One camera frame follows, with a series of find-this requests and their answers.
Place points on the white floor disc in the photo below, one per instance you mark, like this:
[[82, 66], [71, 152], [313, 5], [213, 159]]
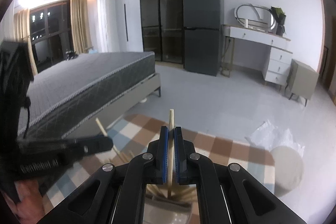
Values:
[[143, 100]]

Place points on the dark glass door cabinet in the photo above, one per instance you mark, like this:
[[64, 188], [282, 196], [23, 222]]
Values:
[[160, 8]]

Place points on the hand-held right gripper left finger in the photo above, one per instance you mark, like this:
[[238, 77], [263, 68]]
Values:
[[164, 153]]

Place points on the black object by window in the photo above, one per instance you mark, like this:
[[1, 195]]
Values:
[[71, 55]]

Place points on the person's left hand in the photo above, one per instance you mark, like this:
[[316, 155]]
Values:
[[29, 197]]

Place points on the oval vanity mirror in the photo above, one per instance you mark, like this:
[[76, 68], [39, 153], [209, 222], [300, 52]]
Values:
[[240, 12]]

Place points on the white wardrobe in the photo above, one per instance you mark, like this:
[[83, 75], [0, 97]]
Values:
[[131, 8]]

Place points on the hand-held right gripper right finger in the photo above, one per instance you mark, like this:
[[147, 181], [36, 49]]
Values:
[[177, 153]]

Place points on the grey nightstand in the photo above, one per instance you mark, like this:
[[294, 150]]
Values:
[[302, 82]]

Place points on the grey white utensil holder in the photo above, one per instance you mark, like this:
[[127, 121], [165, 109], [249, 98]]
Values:
[[170, 213]]

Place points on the clear plastic bag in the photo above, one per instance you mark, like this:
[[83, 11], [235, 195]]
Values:
[[265, 134]]

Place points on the single wooden chopstick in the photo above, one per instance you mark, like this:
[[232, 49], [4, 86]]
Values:
[[171, 119], [101, 127]]

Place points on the pale round object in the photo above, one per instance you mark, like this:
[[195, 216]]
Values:
[[287, 171]]

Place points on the dark grey refrigerator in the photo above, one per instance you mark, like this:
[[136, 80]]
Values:
[[202, 24]]

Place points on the beige curtain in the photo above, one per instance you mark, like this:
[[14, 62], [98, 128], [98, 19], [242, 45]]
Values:
[[23, 29], [80, 24]]

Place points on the white vanity desk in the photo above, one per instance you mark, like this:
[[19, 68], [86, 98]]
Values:
[[262, 39]]

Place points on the dark window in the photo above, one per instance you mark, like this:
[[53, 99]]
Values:
[[52, 29]]

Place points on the checkered tablecloth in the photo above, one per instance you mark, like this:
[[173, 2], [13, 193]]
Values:
[[231, 161]]

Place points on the dark grey mattress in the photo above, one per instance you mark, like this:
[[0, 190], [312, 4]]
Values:
[[86, 77]]

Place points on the grey bed frame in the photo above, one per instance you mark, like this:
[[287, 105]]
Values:
[[136, 94]]

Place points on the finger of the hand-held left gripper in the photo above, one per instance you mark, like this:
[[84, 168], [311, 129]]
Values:
[[97, 144]]

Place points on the pile of wooden chopsticks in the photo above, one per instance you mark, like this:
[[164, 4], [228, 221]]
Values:
[[185, 195]]

